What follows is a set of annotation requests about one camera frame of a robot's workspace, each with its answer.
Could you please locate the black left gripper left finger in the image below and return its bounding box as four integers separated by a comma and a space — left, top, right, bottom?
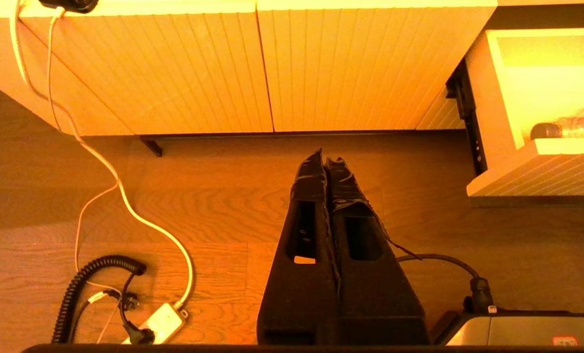
256, 149, 341, 345

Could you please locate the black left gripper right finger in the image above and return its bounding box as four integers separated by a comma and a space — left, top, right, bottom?
325, 157, 427, 319

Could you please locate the clear plastic water bottle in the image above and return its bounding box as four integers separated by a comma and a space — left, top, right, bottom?
530, 108, 584, 141

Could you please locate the white cabinet drawer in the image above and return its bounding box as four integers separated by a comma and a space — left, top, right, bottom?
446, 27, 584, 206

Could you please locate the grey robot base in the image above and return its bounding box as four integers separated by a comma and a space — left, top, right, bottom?
432, 308, 584, 346

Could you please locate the white low cabinet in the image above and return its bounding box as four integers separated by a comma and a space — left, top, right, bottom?
0, 0, 584, 135

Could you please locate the white power strip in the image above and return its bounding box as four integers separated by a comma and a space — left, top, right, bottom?
121, 302, 188, 345

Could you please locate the white ribbed cabinet front panel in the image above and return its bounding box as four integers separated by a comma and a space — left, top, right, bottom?
0, 15, 135, 135
17, 11, 274, 135

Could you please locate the black smartphone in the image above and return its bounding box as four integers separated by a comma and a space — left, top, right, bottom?
39, 0, 99, 13

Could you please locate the black cable with connector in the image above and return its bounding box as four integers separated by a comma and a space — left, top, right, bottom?
397, 253, 494, 314

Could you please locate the thick white cable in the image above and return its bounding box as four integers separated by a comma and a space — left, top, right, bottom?
8, 0, 195, 309

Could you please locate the black plug with cable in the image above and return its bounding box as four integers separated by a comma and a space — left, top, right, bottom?
118, 272, 155, 345

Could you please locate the black metal bracket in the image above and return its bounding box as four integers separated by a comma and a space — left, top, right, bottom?
445, 58, 488, 176

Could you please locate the black coiled cable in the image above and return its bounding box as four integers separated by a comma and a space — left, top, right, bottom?
51, 254, 148, 344

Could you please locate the thin white cable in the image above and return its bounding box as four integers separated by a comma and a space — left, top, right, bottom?
46, 6, 122, 344

